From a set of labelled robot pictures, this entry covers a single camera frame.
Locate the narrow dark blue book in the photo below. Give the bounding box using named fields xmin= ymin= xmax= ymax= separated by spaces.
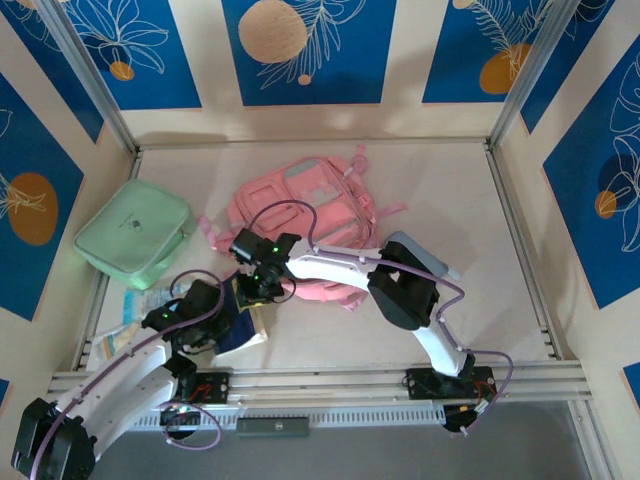
xmin=214 ymin=277 xmax=269 ymax=356

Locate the pink student backpack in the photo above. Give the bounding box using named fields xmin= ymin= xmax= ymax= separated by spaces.
xmin=199 ymin=143 xmax=409 ymax=312

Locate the light blue pencil case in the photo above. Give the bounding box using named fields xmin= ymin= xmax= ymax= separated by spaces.
xmin=394 ymin=230 xmax=461 ymax=281

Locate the black connector board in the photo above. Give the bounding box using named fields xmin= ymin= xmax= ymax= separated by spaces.
xmin=442 ymin=402 xmax=494 ymax=435
xmin=159 ymin=403 xmax=204 ymax=441

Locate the mint green zip pouch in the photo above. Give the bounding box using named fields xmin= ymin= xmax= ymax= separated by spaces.
xmin=73 ymin=179 xmax=197 ymax=291

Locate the dark grey rectangular device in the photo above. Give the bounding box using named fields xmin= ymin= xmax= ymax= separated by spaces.
xmin=235 ymin=417 xmax=311 ymax=439

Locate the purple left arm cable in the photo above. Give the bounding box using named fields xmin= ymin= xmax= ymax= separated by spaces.
xmin=29 ymin=269 xmax=226 ymax=480

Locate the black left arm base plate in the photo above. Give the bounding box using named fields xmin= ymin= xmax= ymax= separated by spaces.
xmin=169 ymin=372 xmax=232 ymax=406

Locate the aluminium front rail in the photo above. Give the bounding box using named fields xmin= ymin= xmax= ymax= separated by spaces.
xmin=42 ymin=362 xmax=596 ymax=409

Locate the grey slotted cable duct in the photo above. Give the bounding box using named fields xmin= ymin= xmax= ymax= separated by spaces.
xmin=124 ymin=405 xmax=446 ymax=432

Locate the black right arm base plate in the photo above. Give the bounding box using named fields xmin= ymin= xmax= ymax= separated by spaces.
xmin=405 ymin=367 xmax=497 ymax=401

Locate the aluminium frame post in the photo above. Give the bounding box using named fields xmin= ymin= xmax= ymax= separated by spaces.
xmin=37 ymin=0 xmax=139 ymax=156
xmin=487 ymin=0 xmax=584 ymax=149

